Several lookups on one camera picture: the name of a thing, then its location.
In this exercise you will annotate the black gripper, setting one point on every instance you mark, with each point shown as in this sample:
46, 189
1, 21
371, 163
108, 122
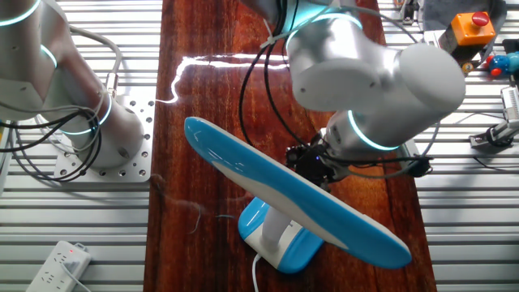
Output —
310, 164

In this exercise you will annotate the blue and white desk lamp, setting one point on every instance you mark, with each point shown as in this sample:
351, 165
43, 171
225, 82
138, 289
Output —
284, 190

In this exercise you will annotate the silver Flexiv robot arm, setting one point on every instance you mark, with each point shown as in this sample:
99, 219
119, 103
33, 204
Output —
365, 81

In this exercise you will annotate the small yellow ball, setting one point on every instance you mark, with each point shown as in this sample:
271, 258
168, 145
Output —
467, 67

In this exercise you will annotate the orange emergency stop box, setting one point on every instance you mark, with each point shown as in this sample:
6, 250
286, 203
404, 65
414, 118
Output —
470, 30

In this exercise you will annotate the white ribbed device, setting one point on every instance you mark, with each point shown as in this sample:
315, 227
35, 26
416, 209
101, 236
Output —
511, 103

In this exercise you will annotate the blue and red toy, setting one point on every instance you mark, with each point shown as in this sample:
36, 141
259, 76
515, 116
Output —
500, 65

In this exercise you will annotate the white power strip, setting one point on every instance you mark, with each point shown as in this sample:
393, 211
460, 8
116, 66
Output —
48, 271

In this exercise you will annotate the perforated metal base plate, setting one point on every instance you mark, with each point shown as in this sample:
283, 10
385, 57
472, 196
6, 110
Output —
138, 162

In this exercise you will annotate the aluminium camera mount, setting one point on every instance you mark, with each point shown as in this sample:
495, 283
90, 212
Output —
496, 136

